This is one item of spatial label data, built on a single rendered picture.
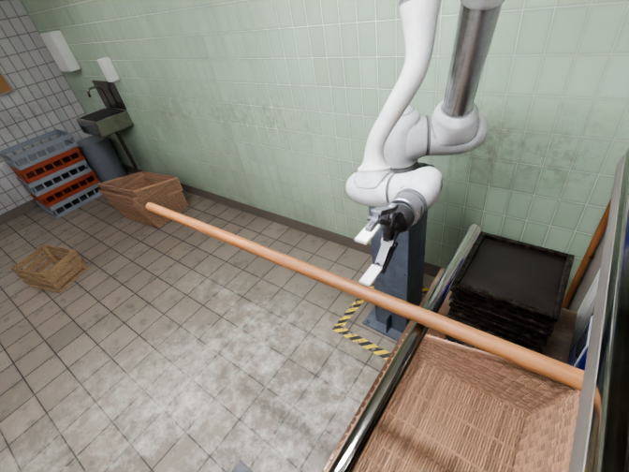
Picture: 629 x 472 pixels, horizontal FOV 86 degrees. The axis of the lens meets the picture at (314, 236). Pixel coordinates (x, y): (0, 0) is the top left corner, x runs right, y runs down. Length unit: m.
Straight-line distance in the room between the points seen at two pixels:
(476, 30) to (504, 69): 0.60
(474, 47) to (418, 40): 0.23
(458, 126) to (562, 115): 0.52
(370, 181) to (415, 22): 0.41
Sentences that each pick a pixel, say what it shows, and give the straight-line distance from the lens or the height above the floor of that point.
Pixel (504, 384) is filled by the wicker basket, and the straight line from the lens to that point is 1.25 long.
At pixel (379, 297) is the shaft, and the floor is 1.21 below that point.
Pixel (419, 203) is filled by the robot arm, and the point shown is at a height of 1.22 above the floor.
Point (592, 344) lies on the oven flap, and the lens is 0.46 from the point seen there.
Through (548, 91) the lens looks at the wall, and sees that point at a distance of 1.71.
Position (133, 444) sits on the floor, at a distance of 2.22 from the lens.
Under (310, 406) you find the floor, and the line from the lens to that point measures 1.94.
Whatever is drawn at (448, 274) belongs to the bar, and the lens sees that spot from 0.80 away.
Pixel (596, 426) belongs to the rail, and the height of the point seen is 1.43.
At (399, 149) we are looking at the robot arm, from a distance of 1.38.
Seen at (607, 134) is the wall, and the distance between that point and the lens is 1.76.
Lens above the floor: 1.74
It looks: 38 degrees down
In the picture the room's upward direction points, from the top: 11 degrees counter-clockwise
